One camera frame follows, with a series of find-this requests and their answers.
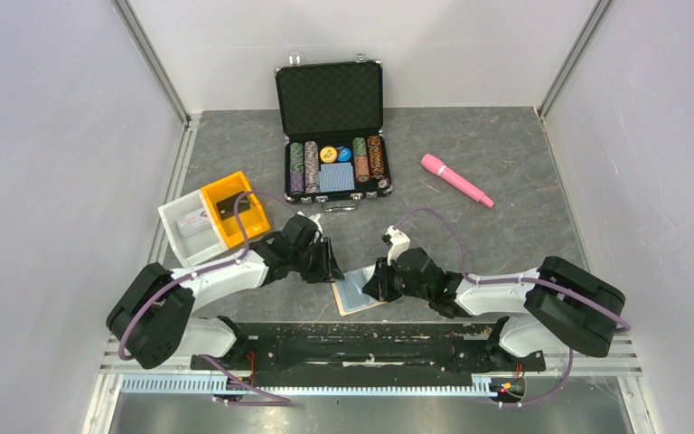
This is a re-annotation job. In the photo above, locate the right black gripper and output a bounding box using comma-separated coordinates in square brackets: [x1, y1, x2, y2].
[361, 253, 431, 302]

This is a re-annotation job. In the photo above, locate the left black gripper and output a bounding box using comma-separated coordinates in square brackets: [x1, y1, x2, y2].
[291, 237, 345, 284]

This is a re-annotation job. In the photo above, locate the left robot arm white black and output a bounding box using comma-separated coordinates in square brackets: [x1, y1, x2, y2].
[106, 213, 344, 370]

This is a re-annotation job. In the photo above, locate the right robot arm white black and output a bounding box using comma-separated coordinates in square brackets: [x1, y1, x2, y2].
[361, 248, 629, 369]

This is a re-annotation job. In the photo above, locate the blue playing card deck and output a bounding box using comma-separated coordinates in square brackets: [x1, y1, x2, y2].
[319, 162, 355, 193]

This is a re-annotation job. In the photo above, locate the black VIP card in bin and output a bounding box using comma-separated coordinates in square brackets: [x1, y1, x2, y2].
[216, 192, 251, 221]

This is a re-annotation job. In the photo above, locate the white VIP card in bin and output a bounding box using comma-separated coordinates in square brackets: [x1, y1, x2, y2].
[176, 210, 211, 238]

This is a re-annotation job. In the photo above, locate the green red chip stack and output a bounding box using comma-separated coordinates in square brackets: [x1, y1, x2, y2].
[352, 137, 370, 183]

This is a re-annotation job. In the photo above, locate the blue dealer button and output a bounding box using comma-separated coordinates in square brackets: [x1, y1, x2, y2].
[337, 146, 352, 163]

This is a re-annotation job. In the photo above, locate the yellow dealer button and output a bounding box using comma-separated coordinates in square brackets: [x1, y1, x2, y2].
[319, 146, 340, 164]

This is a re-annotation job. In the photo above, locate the green purple chip stack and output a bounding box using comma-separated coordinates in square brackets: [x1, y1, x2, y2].
[289, 143, 305, 195]

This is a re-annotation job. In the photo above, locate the orange brown chip stack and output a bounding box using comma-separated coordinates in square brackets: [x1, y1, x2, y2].
[367, 136, 389, 189]

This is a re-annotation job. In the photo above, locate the blue tan chip stack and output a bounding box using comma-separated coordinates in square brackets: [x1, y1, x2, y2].
[304, 141, 320, 193]

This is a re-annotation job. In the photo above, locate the pink cylindrical tool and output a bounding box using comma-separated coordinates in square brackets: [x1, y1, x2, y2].
[421, 154, 494, 208]

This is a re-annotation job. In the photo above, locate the yellow plastic bin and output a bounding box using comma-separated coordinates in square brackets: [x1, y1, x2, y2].
[200, 171, 271, 250]

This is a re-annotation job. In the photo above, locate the white plastic bin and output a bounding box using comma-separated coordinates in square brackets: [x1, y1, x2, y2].
[158, 190, 228, 268]

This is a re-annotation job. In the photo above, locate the black poker chip case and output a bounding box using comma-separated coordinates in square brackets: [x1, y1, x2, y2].
[275, 57, 394, 210]

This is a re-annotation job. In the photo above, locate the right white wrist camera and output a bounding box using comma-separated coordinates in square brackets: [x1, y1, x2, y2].
[381, 226, 411, 265]

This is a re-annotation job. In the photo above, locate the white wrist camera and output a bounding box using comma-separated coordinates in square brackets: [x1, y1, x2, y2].
[296, 212, 324, 236]
[381, 226, 411, 265]

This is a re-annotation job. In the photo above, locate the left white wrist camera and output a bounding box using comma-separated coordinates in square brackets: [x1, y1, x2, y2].
[296, 212, 324, 236]

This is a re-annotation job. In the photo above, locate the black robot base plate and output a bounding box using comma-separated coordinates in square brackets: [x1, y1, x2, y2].
[215, 322, 547, 388]

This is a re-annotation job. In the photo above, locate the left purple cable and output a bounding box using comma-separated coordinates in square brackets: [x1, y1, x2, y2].
[117, 190, 300, 362]

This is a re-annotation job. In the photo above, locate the left aluminium frame post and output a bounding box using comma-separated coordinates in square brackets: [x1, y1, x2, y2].
[112, 0, 192, 124]

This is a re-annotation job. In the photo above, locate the aluminium frame post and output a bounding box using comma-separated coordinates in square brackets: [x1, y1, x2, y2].
[112, 0, 192, 124]
[536, 0, 614, 122]

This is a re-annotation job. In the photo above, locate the white toothed cable rail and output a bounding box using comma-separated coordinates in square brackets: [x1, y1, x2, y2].
[121, 374, 497, 398]

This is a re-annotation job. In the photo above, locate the right aluminium frame post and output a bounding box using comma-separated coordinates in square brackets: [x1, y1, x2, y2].
[536, 0, 614, 122]

